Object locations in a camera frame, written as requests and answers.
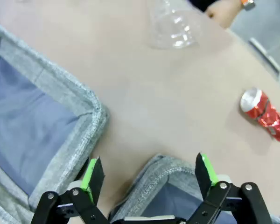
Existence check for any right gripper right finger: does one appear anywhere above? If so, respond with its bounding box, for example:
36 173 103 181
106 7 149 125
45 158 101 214
188 153 273 224

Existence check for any wristwatch with orange strap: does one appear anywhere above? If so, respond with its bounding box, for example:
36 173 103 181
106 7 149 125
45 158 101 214
239 0 257 12

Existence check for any person's left hand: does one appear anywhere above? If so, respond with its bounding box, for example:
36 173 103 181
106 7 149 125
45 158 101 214
205 0 245 30

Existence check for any crushed red soda can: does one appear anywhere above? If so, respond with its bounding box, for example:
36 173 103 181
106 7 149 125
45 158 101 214
239 87 280 142

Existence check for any grey fabric basket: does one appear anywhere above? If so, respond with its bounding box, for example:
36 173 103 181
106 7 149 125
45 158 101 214
108 153 280 224
0 16 110 224

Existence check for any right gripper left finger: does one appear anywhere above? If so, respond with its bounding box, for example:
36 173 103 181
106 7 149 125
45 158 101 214
30 155 109 224

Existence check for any crushed clear plastic bottle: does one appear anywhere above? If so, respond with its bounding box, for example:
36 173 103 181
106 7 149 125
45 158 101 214
146 0 201 50

